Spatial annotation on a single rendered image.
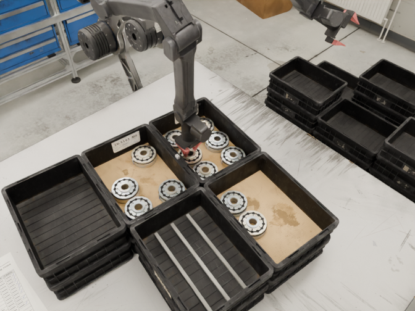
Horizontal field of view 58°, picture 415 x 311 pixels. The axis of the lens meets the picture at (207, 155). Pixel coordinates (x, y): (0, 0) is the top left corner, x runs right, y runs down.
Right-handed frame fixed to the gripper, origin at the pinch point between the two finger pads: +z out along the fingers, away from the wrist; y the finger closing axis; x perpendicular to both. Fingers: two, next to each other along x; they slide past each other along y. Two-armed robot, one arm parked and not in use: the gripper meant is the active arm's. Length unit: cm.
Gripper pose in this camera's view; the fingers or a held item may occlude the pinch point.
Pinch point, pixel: (189, 152)
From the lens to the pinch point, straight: 153.6
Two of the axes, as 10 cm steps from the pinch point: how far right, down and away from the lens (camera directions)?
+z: -0.1, 6.5, 7.6
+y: 7.4, -5.1, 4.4
